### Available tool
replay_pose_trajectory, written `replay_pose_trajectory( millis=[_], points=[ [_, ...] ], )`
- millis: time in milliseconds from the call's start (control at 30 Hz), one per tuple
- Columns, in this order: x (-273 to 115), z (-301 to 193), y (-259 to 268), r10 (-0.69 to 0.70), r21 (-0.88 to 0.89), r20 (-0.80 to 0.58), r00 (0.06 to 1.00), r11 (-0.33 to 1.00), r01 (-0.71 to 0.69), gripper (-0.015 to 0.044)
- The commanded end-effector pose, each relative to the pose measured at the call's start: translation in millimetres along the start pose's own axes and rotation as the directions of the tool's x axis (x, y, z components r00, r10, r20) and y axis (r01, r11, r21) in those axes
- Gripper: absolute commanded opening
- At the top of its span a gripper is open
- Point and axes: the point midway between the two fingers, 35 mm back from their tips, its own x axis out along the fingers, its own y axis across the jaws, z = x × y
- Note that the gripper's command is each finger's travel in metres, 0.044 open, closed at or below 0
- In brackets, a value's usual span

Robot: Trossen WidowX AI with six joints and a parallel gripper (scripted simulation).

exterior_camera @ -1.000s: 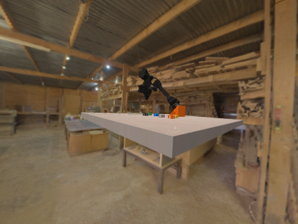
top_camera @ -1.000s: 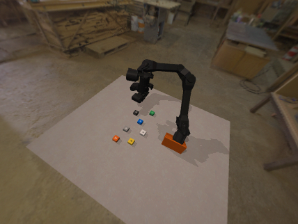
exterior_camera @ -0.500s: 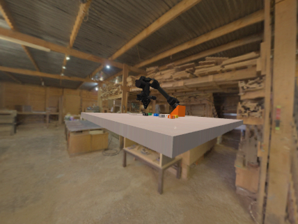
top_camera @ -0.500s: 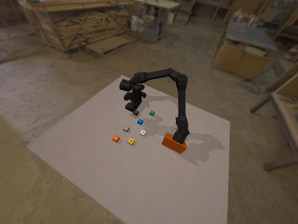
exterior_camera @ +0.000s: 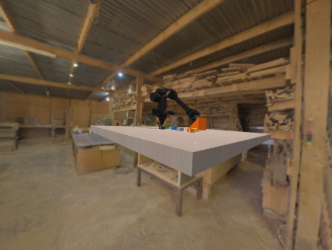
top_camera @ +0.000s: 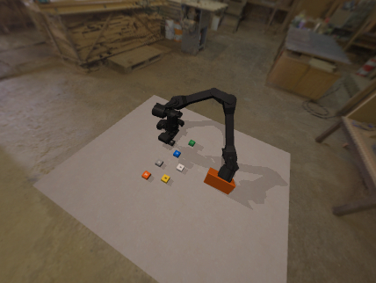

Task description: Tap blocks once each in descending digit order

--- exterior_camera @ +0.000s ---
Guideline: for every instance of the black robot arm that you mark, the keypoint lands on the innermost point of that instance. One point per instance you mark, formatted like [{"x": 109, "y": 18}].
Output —
[{"x": 160, "y": 96}]

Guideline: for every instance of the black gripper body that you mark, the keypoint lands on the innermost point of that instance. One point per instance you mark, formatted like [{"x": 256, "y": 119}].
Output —
[{"x": 165, "y": 112}]

